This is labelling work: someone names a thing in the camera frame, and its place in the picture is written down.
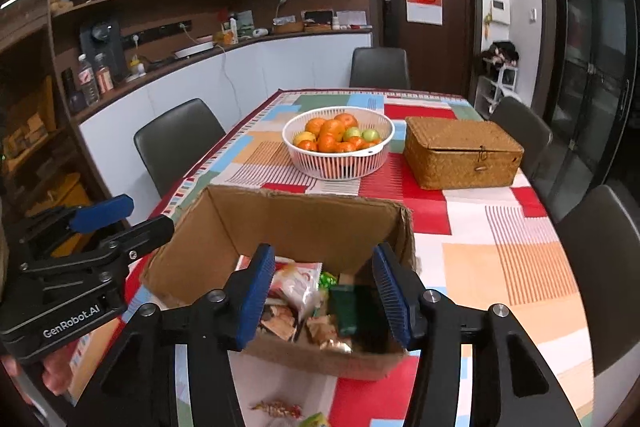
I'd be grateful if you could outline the brown cardboard box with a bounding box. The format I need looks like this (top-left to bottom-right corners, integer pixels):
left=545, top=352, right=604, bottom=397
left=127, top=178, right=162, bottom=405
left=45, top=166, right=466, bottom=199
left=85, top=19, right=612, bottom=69
left=141, top=185, right=417, bottom=382

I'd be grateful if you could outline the woven wicker lidded box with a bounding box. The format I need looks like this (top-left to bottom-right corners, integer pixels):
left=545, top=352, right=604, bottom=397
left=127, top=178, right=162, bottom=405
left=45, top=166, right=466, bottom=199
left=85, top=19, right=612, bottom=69
left=403, top=116, right=525, bottom=190

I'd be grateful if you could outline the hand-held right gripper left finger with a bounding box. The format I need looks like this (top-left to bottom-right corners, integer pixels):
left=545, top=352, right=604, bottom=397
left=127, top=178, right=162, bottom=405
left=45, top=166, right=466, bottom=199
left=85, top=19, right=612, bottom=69
left=75, top=243, right=277, bottom=427

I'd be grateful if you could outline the clear water bottle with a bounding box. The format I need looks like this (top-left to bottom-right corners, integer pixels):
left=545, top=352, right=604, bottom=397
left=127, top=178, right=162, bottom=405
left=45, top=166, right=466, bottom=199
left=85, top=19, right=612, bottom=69
left=77, top=54, right=100, bottom=106

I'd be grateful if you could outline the pile of oranges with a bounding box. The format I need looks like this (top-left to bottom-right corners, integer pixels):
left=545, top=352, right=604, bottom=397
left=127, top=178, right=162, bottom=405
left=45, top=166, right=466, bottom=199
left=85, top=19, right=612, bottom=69
left=295, top=113, right=371, bottom=154

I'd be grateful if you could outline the black framed glass door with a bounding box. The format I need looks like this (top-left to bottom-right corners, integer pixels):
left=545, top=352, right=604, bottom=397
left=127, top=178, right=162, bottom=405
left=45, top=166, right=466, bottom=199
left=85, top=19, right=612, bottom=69
left=545, top=0, right=636, bottom=208

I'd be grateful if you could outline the colourful patchwork tablecloth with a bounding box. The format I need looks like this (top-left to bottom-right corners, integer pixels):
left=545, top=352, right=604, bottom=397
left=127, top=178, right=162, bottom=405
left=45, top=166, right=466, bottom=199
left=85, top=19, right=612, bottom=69
left=65, top=88, right=596, bottom=427

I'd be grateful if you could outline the white plastic fruit basket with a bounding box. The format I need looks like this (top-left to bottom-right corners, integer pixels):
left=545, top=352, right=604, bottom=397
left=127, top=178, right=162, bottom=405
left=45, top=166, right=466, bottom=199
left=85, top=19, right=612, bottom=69
left=282, top=107, right=395, bottom=180

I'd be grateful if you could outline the black coffee machine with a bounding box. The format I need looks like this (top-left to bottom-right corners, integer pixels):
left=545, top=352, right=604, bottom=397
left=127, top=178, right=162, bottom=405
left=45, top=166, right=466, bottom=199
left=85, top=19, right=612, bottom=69
left=80, top=19, right=126, bottom=82

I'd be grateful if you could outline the person's left hand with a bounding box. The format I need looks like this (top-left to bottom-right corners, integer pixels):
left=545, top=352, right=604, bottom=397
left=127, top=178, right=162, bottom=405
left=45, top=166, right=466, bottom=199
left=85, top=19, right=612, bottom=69
left=0, top=342, right=76, bottom=397

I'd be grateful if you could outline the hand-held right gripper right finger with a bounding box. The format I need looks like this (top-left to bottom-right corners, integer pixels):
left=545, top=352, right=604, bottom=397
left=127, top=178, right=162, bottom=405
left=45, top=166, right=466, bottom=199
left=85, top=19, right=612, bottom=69
left=371, top=242, right=581, bottom=427

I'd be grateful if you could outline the dark grey dining chair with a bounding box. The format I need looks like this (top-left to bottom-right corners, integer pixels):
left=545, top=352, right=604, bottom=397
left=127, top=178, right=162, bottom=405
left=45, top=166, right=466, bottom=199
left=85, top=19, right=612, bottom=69
left=490, top=96, right=553, bottom=180
left=555, top=185, right=640, bottom=378
left=133, top=98, right=227, bottom=198
left=349, top=47, right=411, bottom=90

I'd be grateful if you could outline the red label water bottle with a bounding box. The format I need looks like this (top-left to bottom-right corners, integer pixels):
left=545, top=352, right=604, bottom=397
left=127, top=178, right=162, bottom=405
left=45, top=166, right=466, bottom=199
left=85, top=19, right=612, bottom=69
left=95, top=54, right=113, bottom=95

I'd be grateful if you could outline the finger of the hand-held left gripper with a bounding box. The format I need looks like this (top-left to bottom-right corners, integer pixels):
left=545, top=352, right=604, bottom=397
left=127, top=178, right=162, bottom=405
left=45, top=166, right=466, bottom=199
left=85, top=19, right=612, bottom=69
left=20, top=195, right=135, bottom=248
left=82, top=215, right=176, bottom=269

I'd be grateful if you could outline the dark glass bottle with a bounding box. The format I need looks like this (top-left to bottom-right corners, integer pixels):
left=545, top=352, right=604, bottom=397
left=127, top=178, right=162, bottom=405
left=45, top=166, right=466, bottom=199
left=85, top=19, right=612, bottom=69
left=62, top=69, right=86, bottom=115

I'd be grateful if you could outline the white shoe rack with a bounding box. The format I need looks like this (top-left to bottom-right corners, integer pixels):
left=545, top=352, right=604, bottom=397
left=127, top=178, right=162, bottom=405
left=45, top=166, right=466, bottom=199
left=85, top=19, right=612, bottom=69
left=477, top=42, right=521, bottom=118

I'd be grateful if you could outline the gold red wrapped candy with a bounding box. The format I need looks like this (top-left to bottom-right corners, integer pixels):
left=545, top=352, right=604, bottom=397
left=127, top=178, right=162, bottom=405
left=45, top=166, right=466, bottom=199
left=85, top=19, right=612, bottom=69
left=249, top=400, right=303, bottom=419

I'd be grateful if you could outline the white flat counter tray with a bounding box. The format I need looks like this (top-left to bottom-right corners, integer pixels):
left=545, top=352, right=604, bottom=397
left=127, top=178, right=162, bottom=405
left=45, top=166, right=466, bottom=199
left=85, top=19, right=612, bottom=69
left=172, top=44, right=216, bottom=59

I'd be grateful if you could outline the dark brown door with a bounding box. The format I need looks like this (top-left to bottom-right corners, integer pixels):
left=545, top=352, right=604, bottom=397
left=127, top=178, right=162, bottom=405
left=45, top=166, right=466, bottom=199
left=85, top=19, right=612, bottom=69
left=372, top=0, right=476, bottom=100

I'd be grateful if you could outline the white snack packet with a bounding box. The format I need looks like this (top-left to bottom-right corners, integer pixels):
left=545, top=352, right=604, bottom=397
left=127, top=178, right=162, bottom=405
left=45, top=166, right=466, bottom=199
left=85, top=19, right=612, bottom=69
left=270, top=259, right=323, bottom=308

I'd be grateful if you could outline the gold snack packet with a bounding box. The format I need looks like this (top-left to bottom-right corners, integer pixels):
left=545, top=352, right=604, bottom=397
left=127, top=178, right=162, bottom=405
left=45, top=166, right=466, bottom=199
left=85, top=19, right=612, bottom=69
left=306, top=314, right=353, bottom=353

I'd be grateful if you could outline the small dark snack packet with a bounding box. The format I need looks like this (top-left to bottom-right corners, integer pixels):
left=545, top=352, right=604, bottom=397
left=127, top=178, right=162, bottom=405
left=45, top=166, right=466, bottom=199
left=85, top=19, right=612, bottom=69
left=327, top=284, right=381, bottom=338

